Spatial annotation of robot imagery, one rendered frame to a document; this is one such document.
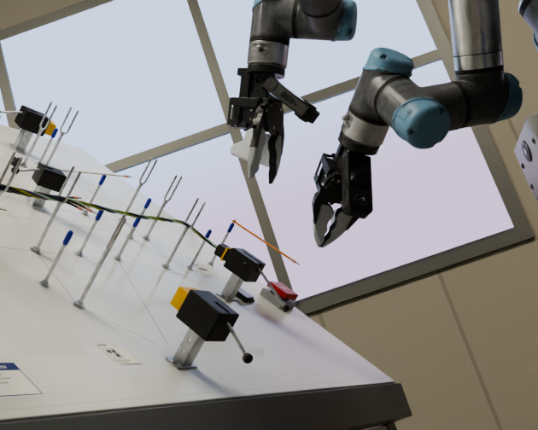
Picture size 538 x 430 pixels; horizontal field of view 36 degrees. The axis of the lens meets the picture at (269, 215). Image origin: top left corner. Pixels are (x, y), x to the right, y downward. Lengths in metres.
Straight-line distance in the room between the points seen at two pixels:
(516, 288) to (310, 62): 1.03
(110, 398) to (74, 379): 0.05
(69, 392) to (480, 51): 0.79
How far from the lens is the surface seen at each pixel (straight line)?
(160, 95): 2.99
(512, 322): 2.69
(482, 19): 1.33
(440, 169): 2.77
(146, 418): 0.97
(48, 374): 0.96
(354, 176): 1.38
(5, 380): 0.91
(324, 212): 1.43
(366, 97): 1.35
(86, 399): 0.94
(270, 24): 1.55
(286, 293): 1.66
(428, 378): 2.64
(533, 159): 1.29
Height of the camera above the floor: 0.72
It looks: 19 degrees up
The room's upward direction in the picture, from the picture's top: 18 degrees counter-clockwise
